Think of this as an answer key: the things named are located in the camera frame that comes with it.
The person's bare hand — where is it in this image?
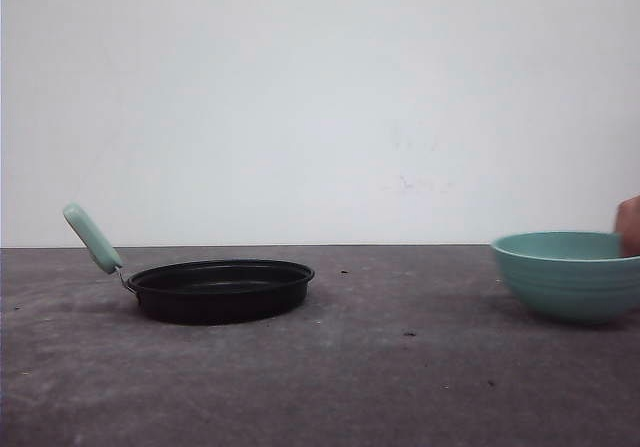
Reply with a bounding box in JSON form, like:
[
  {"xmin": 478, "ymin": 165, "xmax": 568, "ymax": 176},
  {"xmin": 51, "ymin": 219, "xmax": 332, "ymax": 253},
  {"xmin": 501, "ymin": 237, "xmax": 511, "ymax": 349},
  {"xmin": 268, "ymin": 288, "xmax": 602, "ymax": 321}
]
[{"xmin": 614, "ymin": 195, "xmax": 640, "ymax": 257}]

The black frying pan green handle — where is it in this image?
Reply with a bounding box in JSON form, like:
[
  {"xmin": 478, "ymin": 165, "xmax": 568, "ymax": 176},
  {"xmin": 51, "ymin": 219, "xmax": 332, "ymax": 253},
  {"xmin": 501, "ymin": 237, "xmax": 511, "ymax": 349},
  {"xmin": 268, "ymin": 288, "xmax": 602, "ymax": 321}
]
[{"xmin": 63, "ymin": 203, "xmax": 315, "ymax": 326}]

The mint green ceramic bowl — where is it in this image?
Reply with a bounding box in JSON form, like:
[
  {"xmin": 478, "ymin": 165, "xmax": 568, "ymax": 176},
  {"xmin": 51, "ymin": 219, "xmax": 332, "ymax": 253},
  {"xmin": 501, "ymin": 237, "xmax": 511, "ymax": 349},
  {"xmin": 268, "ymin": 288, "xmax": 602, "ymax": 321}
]
[{"xmin": 491, "ymin": 231, "xmax": 639, "ymax": 324}]

